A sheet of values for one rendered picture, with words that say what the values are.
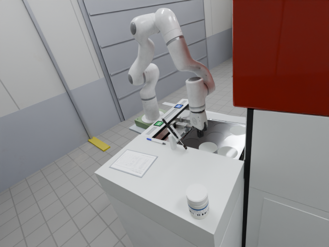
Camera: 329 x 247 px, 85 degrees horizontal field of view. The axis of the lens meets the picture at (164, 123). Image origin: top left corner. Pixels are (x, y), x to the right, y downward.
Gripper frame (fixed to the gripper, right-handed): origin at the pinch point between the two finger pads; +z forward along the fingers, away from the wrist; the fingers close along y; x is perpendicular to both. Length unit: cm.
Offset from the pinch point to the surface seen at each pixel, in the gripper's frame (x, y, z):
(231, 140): 13.3, 9.9, 6.9
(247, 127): -0.1, 30.3, -17.4
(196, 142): -1.4, -2.7, 6.9
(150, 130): -19.0, -27.0, 1.2
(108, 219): -72, -65, 97
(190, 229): -35, 37, 5
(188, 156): -15.9, 10.4, 0.3
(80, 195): -93, -116, 97
